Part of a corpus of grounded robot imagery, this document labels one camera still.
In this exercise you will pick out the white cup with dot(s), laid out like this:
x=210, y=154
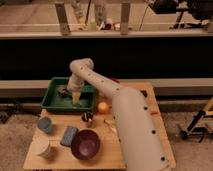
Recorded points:
x=43, y=148

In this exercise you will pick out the black rectangular block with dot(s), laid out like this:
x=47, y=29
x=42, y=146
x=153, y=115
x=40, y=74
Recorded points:
x=144, y=93

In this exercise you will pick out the wooden stick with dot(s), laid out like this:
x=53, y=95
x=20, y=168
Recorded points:
x=111, y=127

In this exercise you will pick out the black camera on stand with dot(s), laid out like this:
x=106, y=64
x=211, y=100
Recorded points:
x=199, y=9

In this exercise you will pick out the round black brush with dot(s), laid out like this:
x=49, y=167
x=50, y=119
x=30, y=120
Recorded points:
x=63, y=92

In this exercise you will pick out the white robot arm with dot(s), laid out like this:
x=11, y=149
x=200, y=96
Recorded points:
x=140, y=142

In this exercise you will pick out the blue sponge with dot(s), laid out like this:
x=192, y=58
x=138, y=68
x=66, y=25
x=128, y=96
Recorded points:
x=68, y=136

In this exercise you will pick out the left grey post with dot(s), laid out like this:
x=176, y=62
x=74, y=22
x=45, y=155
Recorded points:
x=62, y=18

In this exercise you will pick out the yellow black tripod stand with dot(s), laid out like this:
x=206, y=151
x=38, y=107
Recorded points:
x=202, y=131

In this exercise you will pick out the green plastic tray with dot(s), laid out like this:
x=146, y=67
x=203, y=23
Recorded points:
x=54, y=102

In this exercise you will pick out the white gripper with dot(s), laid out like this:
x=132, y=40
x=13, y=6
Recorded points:
x=75, y=97

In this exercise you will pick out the green bottle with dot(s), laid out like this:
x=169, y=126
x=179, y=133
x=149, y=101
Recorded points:
x=92, y=25

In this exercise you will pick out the grey post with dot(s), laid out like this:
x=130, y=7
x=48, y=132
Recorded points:
x=62, y=18
x=125, y=13

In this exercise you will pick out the right grey post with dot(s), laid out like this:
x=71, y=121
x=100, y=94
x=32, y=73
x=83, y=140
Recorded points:
x=125, y=13

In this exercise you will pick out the small dark metallic object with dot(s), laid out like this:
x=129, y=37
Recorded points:
x=87, y=117

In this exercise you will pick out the small blue cup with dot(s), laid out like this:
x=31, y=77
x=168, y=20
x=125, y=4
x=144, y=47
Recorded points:
x=45, y=125

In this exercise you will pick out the dark purple bowl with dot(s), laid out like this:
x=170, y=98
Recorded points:
x=85, y=144

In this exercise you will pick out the orange fruit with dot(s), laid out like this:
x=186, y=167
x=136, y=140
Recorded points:
x=103, y=107

